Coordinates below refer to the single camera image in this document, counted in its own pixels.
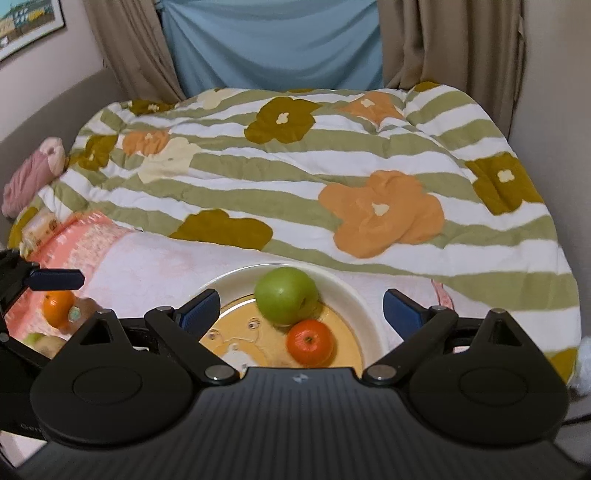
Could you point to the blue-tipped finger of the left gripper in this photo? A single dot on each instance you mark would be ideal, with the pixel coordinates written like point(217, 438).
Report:
point(55, 280)

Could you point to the snack packet on plate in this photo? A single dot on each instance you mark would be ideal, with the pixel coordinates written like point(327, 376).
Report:
point(38, 230)

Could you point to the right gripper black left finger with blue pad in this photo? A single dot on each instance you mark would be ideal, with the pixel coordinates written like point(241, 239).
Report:
point(160, 349)

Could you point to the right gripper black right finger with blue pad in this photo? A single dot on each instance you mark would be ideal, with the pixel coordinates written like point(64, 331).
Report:
point(441, 348)

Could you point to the white plastic bag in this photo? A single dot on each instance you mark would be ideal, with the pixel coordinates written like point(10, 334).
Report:
point(581, 380)

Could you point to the pink floral cloth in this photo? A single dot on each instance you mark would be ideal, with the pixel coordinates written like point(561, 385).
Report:
point(131, 272)

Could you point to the cream plate with yellow print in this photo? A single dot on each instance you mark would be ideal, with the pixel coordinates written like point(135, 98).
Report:
point(243, 338)

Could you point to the framed wall picture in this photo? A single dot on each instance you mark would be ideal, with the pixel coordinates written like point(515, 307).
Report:
point(24, 22)

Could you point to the grey headboard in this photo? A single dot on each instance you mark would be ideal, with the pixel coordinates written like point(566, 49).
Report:
point(55, 126)

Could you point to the yellow green plate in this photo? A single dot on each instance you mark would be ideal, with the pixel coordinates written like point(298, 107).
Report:
point(16, 232)

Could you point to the small orange tangerine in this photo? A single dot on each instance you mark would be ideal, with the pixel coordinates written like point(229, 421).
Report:
point(310, 343)

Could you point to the beige right curtain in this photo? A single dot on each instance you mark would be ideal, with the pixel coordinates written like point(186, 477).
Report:
point(475, 46)

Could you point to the pink plush toy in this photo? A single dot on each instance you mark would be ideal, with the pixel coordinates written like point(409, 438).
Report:
point(42, 167)

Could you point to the orange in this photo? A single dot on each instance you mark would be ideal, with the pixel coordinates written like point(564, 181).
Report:
point(56, 306)

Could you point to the beige left curtain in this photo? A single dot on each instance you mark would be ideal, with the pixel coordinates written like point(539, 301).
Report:
point(132, 44)

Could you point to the green apple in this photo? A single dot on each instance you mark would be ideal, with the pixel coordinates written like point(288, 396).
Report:
point(286, 295)
point(32, 339)

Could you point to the beige curtain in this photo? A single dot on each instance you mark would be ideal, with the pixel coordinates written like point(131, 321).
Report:
point(475, 46)
point(132, 44)

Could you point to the green striped floral quilt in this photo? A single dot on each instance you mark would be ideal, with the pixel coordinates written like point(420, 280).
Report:
point(418, 182)

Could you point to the blue hanging cloth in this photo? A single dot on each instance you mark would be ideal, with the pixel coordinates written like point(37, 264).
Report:
point(274, 45)

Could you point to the brown kiwi with sticker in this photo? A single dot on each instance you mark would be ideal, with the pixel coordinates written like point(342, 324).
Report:
point(81, 311)

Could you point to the red yellow apple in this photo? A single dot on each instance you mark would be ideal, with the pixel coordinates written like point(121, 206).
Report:
point(49, 346)

